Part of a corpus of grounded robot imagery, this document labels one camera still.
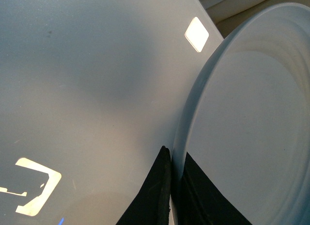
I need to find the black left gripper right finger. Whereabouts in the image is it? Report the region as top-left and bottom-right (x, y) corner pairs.
(173, 153), (251, 225)

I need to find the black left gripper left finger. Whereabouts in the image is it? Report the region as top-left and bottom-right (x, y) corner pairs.
(117, 146), (171, 225)

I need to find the white round plate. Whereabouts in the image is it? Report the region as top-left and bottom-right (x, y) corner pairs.
(171, 2), (310, 225)

